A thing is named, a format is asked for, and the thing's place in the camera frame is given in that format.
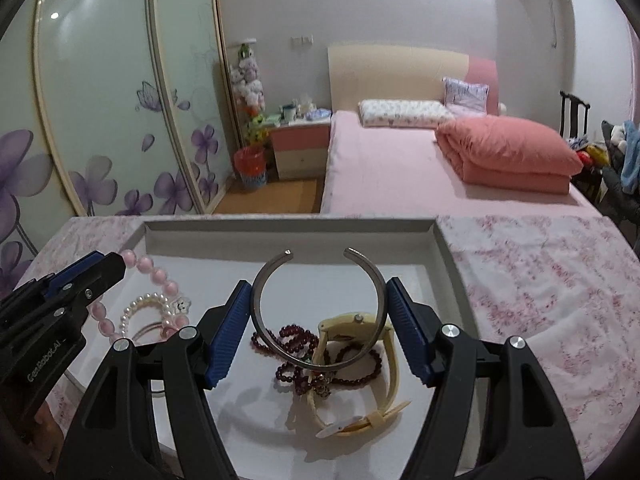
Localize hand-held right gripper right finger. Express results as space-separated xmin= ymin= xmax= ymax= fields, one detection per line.
xmin=385 ymin=276 xmax=586 ymax=480

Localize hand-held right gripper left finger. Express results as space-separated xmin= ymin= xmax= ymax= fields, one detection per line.
xmin=60 ymin=280 xmax=253 ymax=480

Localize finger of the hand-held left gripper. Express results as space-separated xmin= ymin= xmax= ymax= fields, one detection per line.
xmin=47 ymin=253 xmax=127 ymax=322
xmin=0 ymin=252 xmax=105 ymax=312

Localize silver cuff bangle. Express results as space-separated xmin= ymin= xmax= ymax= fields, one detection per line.
xmin=251 ymin=247 xmax=387 ymax=365

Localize white pearl bracelet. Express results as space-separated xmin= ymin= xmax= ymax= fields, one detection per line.
xmin=120 ymin=292 xmax=173 ymax=346

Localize pink bead bracelet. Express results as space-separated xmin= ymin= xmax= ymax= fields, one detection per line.
xmin=90 ymin=249 xmax=190 ymax=346

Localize cream wrist watch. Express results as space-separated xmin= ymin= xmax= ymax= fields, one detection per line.
xmin=287 ymin=311 xmax=413 ymax=438

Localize dark red bead bracelet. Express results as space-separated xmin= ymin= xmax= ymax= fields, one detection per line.
xmin=250 ymin=324 xmax=383 ymax=396

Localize thin silver bangle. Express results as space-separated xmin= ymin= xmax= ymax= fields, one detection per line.
xmin=127 ymin=321 xmax=173 ymax=397

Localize grey cardboard tray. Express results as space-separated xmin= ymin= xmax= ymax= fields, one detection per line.
xmin=65 ymin=216 xmax=471 ymax=480

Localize person's left hand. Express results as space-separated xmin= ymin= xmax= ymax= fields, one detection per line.
xmin=22 ymin=400 xmax=63 ymax=476

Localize pink floral tablecloth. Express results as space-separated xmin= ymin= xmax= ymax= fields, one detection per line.
xmin=10 ymin=215 xmax=640 ymax=480

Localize pink bed with headboard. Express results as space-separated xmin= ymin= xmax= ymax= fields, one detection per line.
xmin=319 ymin=44 xmax=601 ymax=216

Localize red wastebasket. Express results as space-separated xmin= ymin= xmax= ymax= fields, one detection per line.
xmin=233 ymin=146 xmax=268 ymax=191

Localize flower print sliding wardrobe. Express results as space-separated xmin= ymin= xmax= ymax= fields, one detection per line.
xmin=0 ymin=0 xmax=241 ymax=291

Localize folded pink quilt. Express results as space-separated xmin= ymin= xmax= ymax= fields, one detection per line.
xmin=434 ymin=114 xmax=585 ymax=197

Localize pink and white nightstand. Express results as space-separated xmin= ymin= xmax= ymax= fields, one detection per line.
xmin=270 ymin=117 xmax=332 ymax=181

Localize white floral pillow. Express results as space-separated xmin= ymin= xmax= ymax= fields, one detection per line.
xmin=358 ymin=99 xmax=451 ymax=128

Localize column of plush toys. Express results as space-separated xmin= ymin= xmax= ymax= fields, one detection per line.
xmin=231 ymin=40 xmax=268 ymax=148

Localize small lilac pillow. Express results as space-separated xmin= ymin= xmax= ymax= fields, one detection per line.
xmin=442 ymin=76 xmax=490 ymax=118

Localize red and yellow toys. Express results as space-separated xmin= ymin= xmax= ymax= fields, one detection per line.
xmin=570 ymin=137 xmax=608 ymax=166

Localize dark wooden chair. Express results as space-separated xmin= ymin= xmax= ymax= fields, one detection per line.
xmin=559 ymin=90 xmax=592 ymax=141

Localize blue fleece garment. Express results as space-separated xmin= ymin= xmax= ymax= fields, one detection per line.
xmin=620 ymin=122 xmax=640 ymax=188

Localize white pipe cover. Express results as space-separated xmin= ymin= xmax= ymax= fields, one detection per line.
xmin=547 ymin=0 xmax=574 ymax=51

